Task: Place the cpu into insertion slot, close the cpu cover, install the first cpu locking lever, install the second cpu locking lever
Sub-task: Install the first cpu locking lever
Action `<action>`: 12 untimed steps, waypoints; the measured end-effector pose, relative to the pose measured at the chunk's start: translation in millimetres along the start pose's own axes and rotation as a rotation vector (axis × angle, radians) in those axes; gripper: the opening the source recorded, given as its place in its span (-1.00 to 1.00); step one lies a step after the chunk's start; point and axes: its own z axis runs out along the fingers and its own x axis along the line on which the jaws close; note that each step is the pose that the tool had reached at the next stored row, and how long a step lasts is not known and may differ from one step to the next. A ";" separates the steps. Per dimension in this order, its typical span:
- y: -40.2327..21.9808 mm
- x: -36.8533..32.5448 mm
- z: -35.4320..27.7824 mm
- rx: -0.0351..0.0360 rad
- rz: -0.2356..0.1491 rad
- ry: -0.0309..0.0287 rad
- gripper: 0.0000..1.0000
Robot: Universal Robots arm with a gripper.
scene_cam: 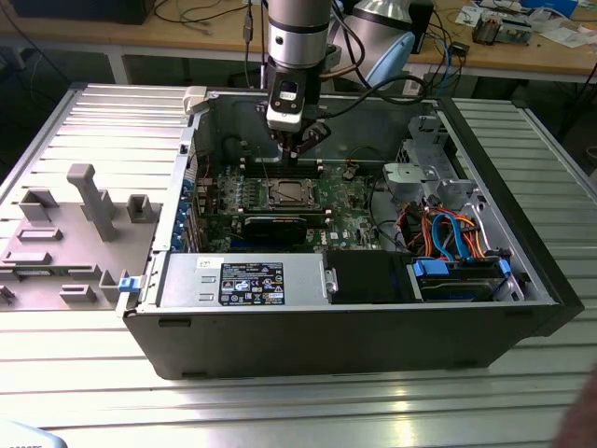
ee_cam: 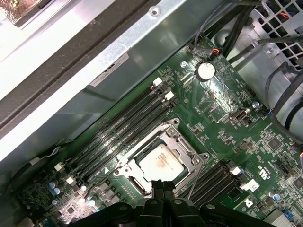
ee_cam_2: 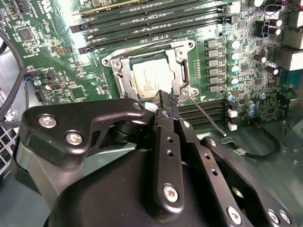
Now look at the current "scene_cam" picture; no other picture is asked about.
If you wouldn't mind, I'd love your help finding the tall black box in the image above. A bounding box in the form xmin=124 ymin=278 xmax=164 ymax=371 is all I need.
xmin=409 ymin=0 xmax=436 ymax=55

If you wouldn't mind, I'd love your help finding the blue flat wire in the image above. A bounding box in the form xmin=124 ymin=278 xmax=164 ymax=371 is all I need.
xmin=431 ymin=212 xmax=472 ymax=260

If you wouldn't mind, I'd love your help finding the orange wire bundle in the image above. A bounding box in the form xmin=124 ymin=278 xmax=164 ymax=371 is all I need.
xmin=418 ymin=210 xmax=489 ymax=259

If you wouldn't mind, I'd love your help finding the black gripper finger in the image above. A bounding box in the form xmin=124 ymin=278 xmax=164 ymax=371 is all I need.
xmin=292 ymin=119 xmax=334 ymax=166
xmin=269 ymin=129 xmax=297 ymax=165

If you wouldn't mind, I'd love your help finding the CPU socket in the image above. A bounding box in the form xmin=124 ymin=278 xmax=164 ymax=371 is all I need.
xmin=264 ymin=176 xmax=326 ymax=210

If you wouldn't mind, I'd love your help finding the grey metal component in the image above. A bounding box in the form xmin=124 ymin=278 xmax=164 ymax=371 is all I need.
xmin=499 ymin=17 xmax=534 ymax=47

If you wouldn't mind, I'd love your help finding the silver power supply unit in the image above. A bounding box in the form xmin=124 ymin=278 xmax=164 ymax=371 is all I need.
xmin=158 ymin=253 xmax=327 ymax=309

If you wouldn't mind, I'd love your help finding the brown finned heat sink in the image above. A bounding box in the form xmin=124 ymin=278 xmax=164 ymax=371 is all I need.
xmin=472 ymin=11 xmax=503 ymax=47

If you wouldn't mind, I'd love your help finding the blue disk carrier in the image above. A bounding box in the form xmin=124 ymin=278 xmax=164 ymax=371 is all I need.
xmin=408 ymin=258 xmax=513 ymax=303

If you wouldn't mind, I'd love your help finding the metal locking lever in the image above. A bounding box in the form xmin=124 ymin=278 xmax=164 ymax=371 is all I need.
xmin=257 ymin=147 xmax=271 ymax=186

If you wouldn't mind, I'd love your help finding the black graphics card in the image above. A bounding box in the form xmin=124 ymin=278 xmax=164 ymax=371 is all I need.
xmin=241 ymin=214 xmax=310 ymax=245

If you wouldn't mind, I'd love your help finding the beige corner bracket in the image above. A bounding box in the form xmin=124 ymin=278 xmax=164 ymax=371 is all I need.
xmin=182 ymin=86 xmax=210 ymax=117

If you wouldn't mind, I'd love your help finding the grey parts rack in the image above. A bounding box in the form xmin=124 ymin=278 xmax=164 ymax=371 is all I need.
xmin=0 ymin=162 xmax=163 ymax=313

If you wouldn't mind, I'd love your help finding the white paper sheet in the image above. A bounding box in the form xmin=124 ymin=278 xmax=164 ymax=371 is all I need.
xmin=535 ymin=25 xmax=597 ymax=49

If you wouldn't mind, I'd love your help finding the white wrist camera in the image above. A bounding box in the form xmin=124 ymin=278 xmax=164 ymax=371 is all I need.
xmin=265 ymin=77 xmax=305 ymax=133

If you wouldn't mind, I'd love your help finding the black camera cable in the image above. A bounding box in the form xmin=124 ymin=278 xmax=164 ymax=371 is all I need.
xmin=319 ymin=74 xmax=429 ymax=119

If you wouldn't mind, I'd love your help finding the pale blue teach pendant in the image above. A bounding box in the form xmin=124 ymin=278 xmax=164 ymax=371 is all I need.
xmin=0 ymin=418 xmax=64 ymax=448

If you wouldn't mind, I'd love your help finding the green motherboard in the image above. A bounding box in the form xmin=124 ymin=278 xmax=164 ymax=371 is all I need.
xmin=193 ymin=161 xmax=388 ymax=256

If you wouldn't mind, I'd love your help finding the black drive bay box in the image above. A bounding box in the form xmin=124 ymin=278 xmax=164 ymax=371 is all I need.
xmin=323 ymin=250 xmax=414 ymax=305

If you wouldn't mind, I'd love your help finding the large black box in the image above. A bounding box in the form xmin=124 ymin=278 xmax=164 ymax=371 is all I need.
xmin=8 ymin=0 xmax=150 ymax=25

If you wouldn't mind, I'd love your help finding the black and grey PC case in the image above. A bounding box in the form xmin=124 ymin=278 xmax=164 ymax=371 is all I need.
xmin=115 ymin=86 xmax=585 ymax=382

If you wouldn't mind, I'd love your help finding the blue box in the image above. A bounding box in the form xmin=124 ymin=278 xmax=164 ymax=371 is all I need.
xmin=520 ymin=0 xmax=579 ymax=16

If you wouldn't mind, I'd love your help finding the metal drive cage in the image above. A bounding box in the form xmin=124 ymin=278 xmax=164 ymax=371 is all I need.
xmin=381 ymin=114 xmax=478 ymax=209

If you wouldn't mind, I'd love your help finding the white printed label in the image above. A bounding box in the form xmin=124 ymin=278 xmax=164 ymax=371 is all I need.
xmin=403 ymin=69 xmax=424 ymax=95

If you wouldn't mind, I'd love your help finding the wooden desk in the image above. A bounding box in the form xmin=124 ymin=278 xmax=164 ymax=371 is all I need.
xmin=0 ymin=0 xmax=597 ymax=85

